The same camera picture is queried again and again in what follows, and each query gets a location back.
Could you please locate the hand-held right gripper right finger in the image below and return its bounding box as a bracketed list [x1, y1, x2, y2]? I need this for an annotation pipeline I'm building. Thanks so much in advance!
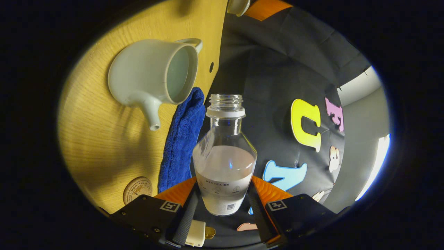
[247, 175, 339, 248]

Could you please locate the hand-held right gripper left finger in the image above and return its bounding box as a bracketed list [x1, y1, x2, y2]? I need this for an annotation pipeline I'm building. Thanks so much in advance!
[110, 176, 200, 248]

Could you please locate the white teacup lid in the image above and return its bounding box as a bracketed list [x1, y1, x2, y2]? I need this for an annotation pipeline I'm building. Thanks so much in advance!
[227, 0, 251, 17]

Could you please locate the clear plastic water bottle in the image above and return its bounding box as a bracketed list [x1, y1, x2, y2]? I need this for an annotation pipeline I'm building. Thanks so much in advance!
[192, 94, 258, 216]

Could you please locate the round wooden coaster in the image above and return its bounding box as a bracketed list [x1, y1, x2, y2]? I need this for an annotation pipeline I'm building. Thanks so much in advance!
[123, 176, 153, 205]

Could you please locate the white teacup with spout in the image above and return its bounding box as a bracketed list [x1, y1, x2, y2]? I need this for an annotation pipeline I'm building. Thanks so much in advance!
[108, 37, 203, 131]

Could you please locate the white toaster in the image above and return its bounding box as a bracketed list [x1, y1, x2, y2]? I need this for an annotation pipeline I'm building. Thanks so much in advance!
[185, 219, 207, 248]

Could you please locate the black backdrop cloth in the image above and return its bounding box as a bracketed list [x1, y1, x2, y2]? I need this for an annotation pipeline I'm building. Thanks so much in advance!
[189, 5, 372, 249]

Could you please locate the blue towel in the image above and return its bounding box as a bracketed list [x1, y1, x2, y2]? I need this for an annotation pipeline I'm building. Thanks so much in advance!
[158, 87, 207, 194]

